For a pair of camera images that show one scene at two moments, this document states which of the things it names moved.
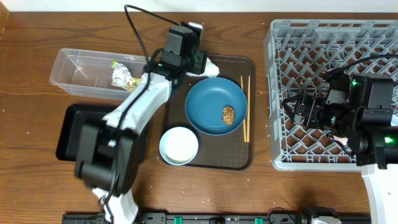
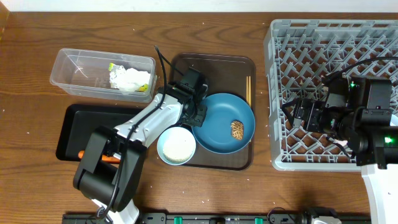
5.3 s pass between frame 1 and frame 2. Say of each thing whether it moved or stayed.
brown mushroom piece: moved
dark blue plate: moved
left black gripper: moved
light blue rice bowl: stayed
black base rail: stayed
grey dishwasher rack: stayed
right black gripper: stayed
